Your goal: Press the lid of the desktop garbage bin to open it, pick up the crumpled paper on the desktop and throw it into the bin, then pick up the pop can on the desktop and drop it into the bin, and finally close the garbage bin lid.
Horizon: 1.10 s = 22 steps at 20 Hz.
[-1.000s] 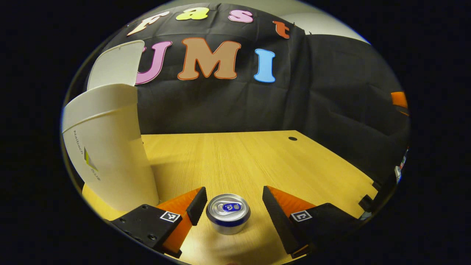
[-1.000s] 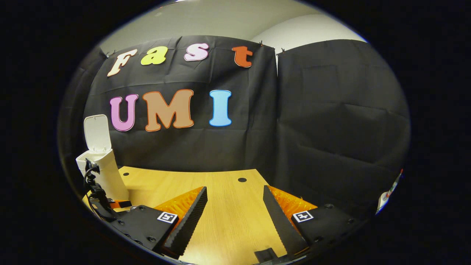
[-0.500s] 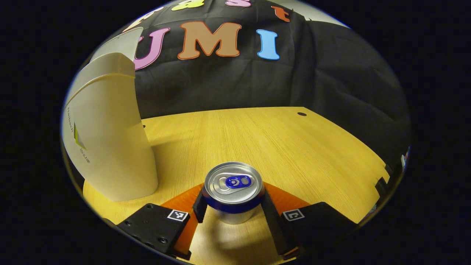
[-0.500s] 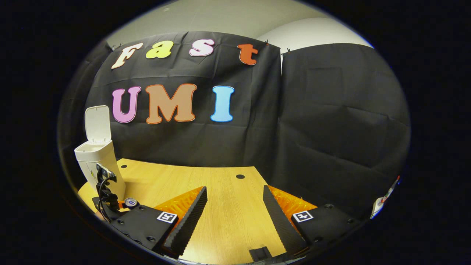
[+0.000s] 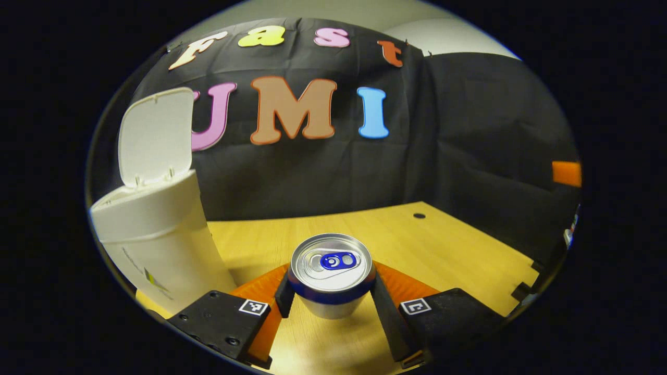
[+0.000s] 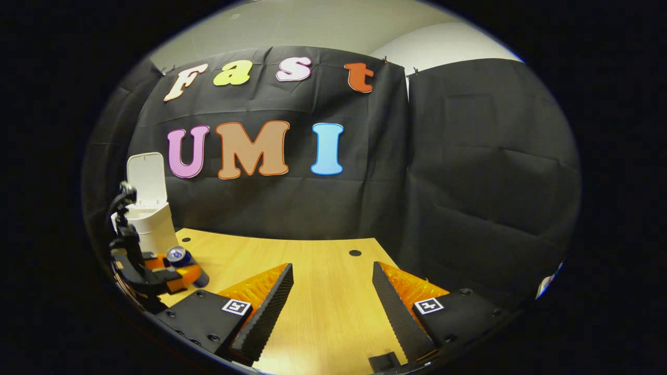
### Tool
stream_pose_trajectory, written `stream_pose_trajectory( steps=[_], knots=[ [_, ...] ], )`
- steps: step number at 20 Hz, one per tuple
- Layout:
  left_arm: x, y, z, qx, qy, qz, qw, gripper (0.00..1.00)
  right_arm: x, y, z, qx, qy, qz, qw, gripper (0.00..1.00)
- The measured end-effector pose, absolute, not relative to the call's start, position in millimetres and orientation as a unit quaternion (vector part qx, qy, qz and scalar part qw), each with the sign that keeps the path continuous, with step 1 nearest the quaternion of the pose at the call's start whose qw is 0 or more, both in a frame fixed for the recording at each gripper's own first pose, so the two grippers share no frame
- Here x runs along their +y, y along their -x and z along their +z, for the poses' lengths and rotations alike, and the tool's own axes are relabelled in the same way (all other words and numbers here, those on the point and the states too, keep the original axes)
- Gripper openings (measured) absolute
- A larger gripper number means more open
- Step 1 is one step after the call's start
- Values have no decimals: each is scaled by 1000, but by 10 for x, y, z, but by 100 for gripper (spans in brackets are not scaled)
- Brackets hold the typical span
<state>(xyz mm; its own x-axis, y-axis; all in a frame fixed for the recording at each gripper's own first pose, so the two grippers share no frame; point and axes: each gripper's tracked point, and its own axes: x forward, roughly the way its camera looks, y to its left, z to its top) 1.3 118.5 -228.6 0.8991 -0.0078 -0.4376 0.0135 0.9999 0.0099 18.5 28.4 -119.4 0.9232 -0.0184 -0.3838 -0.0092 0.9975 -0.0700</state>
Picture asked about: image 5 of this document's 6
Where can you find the wooden desktop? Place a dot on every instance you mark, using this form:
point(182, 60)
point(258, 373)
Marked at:
point(443, 250)

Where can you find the silver pop can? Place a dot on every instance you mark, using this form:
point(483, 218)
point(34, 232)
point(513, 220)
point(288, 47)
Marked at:
point(331, 260)

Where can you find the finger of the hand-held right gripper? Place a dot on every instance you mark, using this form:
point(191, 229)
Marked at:
point(567, 174)

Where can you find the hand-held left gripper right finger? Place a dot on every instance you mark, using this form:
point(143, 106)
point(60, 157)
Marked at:
point(385, 323)

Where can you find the white desktop garbage bin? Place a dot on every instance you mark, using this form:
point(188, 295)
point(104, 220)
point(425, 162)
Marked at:
point(167, 245)

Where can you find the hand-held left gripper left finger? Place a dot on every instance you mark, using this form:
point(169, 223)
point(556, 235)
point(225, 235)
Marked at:
point(284, 299)

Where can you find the black backdrop cloth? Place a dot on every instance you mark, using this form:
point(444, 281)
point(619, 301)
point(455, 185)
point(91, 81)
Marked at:
point(469, 130)

